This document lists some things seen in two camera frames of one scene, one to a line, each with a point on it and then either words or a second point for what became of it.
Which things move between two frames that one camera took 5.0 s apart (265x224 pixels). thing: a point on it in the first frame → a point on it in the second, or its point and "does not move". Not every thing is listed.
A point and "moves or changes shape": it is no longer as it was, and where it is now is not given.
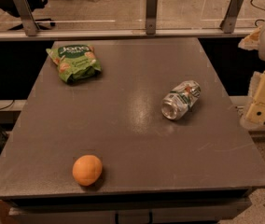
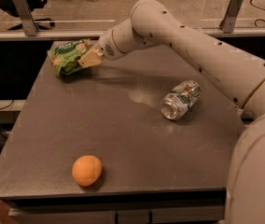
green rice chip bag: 75,62 moves or changes shape
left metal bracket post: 30,26 does not move
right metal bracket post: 228,23 does not move
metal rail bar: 10,35 does not move
